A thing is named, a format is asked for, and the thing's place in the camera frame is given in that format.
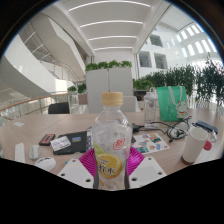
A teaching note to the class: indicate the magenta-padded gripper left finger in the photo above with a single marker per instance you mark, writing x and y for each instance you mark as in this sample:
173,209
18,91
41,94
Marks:
76,173

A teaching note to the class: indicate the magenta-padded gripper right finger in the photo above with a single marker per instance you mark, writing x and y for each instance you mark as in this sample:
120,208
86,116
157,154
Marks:
145,171

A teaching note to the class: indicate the clear drink bottle yellow label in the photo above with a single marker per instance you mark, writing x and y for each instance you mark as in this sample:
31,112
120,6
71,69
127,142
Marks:
111,146

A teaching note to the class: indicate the colourful sticker sheet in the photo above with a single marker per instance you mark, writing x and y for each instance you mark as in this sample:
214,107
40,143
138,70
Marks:
150,143

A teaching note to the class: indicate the black notebook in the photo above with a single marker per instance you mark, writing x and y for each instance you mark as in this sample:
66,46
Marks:
78,141

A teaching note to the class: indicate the white computer mouse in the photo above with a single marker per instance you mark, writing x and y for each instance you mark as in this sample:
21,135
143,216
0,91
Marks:
45,163

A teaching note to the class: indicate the white card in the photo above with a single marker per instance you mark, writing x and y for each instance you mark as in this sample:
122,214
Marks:
60,143

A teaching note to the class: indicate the white printed packet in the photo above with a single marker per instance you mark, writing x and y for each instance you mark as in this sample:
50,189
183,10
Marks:
89,138

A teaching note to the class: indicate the black power adapter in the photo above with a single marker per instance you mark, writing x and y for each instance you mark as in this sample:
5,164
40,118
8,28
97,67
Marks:
137,127

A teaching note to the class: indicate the small black red case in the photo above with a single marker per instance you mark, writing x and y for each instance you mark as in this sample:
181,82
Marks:
47,139

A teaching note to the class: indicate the white charger block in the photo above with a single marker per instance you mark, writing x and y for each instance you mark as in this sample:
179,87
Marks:
151,126

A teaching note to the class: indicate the small white oval device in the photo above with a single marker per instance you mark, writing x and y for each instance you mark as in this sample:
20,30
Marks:
34,152

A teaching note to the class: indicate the white mug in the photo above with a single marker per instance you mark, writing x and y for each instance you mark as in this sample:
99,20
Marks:
194,146

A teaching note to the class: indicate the clear shaker bottle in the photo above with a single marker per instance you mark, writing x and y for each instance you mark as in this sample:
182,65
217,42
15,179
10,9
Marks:
150,108

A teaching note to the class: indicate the black chair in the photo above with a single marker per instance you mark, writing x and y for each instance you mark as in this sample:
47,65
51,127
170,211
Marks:
59,108

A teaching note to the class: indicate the green tote bag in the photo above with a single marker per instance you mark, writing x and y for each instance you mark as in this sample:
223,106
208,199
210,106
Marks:
171,103

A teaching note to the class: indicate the white paper slip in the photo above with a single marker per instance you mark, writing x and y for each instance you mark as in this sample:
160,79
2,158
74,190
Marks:
18,124

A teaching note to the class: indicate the potted plants brown planter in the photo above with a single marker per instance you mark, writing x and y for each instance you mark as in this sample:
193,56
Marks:
81,89

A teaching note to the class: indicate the wood-topped glass railing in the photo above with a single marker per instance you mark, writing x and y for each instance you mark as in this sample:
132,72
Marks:
26,103

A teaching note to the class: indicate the white cabinet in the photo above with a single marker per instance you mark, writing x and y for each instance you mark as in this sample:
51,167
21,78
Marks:
100,83

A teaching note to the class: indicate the row of green hedge plants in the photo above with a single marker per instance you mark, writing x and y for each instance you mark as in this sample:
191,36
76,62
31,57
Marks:
180,76

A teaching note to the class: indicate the green plants on cabinet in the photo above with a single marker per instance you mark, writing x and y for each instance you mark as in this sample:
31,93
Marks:
108,64

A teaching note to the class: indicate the group of ceiling light strips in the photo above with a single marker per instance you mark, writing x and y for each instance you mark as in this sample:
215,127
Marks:
111,23

